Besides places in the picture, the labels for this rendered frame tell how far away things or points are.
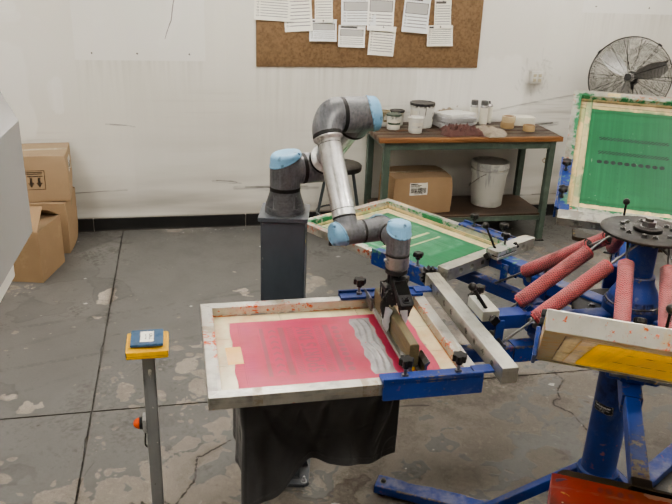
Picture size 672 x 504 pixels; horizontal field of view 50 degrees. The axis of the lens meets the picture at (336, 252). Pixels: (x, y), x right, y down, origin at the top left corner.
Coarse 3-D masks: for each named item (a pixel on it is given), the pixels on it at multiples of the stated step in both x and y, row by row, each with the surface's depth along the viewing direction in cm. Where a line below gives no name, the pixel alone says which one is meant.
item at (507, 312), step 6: (504, 312) 237; (510, 312) 238; (516, 312) 238; (522, 312) 238; (504, 318) 236; (510, 318) 236; (516, 318) 237; (522, 318) 237; (486, 324) 235; (510, 324) 237; (516, 324) 237; (522, 324) 238
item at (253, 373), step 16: (256, 352) 224; (352, 352) 227; (240, 368) 215; (256, 368) 216; (368, 368) 218; (400, 368) 219; (432, 368) 219; (240, 384) 207; (256, 384) 207; (272, 384) 208; (288, 384) 208
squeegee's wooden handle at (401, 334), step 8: (376, 288) 247; (376, 296) 246; (376, 304) 246; (392, 312) 230; (392, 320) 228; (400, 320) 225; (392, 328) 228; (400, 328) 220; (408, 328) 221; (392, 336) 228; (400, 336) 220; (408, 336) 216; (400, 344) 220; (408, 344) 212; (416, 344) 211; (408, 352) 213; (416, 352) 212; (416, 360) 213
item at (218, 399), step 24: (216, 312) 245; (240, 312) 247; (264, 312) 248; (288, 312) 250; (432, 312) 247; (216, 360) 212; (216, 384) 200; (312, 384) 202; (336, 384) 203; (360, 384) 203; (216, 408) 195
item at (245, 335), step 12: (240, 324) 241; (252, 324) 241; (264, 324) 242; (276, 324) 242; (288, 324) 242; (300, 324) 243; (312, 324) 243; (324, 324) 243; (348, 324) 244; (372, 324) 245; (408, 324) 246; (240, 336) 234; (252, 336) 234; (348, 336) 236; (384, 336) 237; (252, 348) 227
